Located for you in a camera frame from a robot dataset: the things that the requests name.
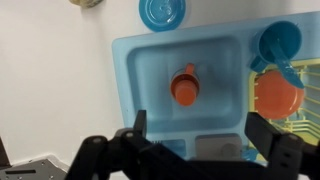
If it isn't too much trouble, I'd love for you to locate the orange cylinder block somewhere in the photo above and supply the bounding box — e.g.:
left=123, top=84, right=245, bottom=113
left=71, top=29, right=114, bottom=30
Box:
left=175, top=86, right=196, bottom=106

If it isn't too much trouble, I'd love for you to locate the yellow dish rack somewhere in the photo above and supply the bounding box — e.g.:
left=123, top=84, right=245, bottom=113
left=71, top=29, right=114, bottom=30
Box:
left=248, top=58, right=320, bottom=145

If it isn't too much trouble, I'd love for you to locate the orange toy cup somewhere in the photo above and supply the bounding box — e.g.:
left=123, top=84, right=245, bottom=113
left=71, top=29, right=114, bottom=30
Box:
left=170, top=63, right=200, bottom=105

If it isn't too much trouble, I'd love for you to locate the grey metal base plate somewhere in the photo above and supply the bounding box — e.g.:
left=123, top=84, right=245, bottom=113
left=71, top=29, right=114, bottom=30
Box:
left=0, top=155, right=69, bottom=180

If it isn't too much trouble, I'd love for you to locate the light blue toy sink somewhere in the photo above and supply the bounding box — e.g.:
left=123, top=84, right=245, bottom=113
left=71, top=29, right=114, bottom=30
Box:
left=113, top=12, right=320, bottom=160

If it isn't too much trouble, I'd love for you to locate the beige toy bottle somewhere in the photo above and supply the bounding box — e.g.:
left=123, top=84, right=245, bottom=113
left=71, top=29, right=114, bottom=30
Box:
left=69, top=0, right=103, bottom=8

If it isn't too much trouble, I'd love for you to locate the blue toy cup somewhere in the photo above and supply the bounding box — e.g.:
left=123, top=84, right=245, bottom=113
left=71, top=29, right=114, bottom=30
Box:
left=250, top=21, right=302, bottom=72

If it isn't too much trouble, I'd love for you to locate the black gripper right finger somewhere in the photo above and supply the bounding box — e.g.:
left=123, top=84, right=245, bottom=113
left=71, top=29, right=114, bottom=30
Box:
left=245, top=112, right=282, bottom=160

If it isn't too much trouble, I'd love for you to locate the orange toy plate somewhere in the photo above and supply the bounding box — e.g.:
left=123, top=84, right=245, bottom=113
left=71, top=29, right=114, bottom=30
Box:
left=254, top=71, right=304, bottom=120

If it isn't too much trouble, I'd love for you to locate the blue toy plate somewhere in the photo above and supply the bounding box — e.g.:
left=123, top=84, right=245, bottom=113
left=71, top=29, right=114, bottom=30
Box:
left=139, top=0, right=186, bottom=32

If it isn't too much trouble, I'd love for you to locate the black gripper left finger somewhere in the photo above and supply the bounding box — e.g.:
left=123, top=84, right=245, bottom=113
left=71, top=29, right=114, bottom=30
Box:
left=133, top=110, right=147, bottom=137

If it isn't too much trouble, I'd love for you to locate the blue toy utensil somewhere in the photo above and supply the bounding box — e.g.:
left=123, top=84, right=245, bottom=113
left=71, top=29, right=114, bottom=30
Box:
left=268, top=39, right=304, bottom=89

